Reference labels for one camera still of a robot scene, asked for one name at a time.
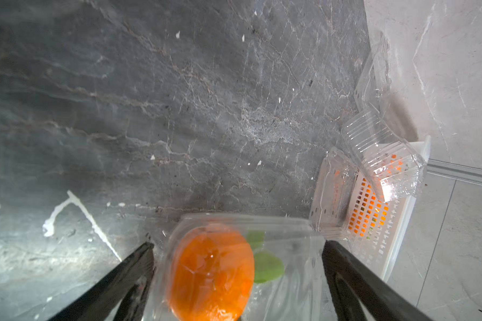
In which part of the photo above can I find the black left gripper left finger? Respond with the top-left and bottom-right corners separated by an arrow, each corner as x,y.
51,242 -> 155,320

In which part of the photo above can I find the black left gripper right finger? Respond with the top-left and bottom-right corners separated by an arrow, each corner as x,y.
322,241 -> 430,321

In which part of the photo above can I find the clear plastic container back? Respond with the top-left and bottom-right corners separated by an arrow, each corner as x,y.
143,213 -> 325,320

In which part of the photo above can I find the clear plastic container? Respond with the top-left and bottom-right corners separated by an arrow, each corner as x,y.
309,147 -> 378,240
143,213 -> 325,320
341,29 -> 431,202

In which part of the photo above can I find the clear plastic container front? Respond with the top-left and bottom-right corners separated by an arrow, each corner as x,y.
309,147 -> 378,240

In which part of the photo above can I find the orange three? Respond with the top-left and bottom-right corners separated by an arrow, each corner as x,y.
166,225 -> 254,320

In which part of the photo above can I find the white perforated plastic basket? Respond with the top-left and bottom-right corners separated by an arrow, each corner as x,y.
337,134 -> 432,282

